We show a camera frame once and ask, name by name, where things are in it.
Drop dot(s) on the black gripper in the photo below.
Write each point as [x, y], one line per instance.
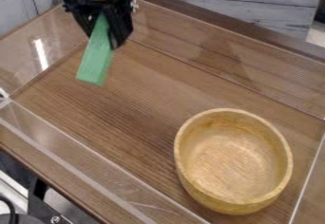
[116, 13]

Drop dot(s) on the black table leg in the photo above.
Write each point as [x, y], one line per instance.
[37, 188]

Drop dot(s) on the brown wooden bowl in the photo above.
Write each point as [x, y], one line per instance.
[232, 160]

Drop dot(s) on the clear acrylic front wall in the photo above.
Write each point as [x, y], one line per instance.
[109, 193]

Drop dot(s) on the green rectangular block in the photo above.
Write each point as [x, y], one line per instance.
[97, 54]

